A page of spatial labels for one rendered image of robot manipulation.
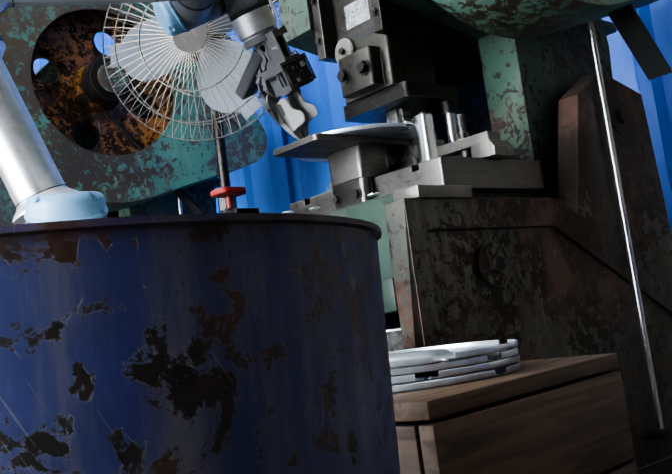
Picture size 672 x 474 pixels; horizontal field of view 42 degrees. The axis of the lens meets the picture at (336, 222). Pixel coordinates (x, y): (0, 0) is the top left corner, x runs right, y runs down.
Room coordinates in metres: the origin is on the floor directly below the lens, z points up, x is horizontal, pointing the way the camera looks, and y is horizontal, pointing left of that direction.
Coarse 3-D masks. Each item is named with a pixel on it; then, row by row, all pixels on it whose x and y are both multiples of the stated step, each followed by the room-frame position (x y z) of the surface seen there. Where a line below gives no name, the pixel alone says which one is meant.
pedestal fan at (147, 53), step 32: (128, 32) 2.47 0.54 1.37; (160, 32) 2.46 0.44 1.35; (192, 32) 2.34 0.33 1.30; (224, 32) 2.34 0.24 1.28; (128, 64) 2.41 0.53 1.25; (160, 64) 2.42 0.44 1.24; (224, 64) 2.41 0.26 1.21; (128, 96) 2.45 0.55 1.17; (160, 96) 2.49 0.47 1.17; (224, 96) 2.45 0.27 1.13; (256, 96) 2.41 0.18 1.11; (224, 160) 2.52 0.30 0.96
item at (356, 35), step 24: (336, 0) 1.77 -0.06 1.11; (360, 0) 1.72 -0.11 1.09; (336, 24) 1.78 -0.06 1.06; (360, 24) 1.73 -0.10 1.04; (336, 48) 1.77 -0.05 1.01; (360, 48) 1.74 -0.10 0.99; (384, 48) 1.69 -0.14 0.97; (408, 48) 1.72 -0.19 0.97; (360, 72) 1.69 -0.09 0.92; (384, 72) 1.69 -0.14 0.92; (408, 72) 1.71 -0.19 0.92; (432, 72) 1.76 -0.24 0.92; (360, 96) 1.75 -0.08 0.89
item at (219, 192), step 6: (228, 186) 1.85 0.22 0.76; (234, 186) 1.87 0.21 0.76; (240, 186) 1.88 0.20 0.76; (210, 192) 1.88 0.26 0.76; (216, 192) 1.86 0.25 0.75; (222, 192) 1.85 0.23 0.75; (228, 192) 1.85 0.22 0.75; (234, 192) 1.86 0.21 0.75; (240, 192) 1.87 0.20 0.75; (228, 198) 1.88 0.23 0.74; (228, 204) 1.88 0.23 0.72
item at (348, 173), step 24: (288, 144) 1.60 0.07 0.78; (312, 144) 1.58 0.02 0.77; (336, 144) 1.61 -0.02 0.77; (360, 144) 1.64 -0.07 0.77; (384, 144) 1.67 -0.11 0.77; (408, 144) 1.70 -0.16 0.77; (336, 168) 1.69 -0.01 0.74; (360, 168) 1.64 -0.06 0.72; (384, 168) 1.67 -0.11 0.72; (336, 192) 1.69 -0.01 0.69; (360, 192) 1.64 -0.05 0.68
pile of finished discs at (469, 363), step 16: (400, 352) 1.22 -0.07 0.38; (416, 352) 1.07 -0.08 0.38; (432, 352) 1.03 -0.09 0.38; (448, 352) 1.05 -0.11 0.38; (464, 352) 0.95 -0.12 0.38; (480, 352) 0.96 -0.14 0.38; (496, 352) 1.11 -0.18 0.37; (512, 352) 1.01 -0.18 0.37; (400, 368) 0.93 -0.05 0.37; (416, 368) 0.93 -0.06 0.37; (432, 368) 0.94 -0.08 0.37; (448, 368) 0.94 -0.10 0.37; (464, 368) 0.95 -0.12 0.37; (480, 368) 0.96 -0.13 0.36; (496, 368) 1.07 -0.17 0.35; (512, 368) 1.00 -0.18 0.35; (400, 384) 1.01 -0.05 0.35; (416, 384) 0.93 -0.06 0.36; (432, 384) 0.93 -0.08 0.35; (448, 384) 0.94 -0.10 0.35
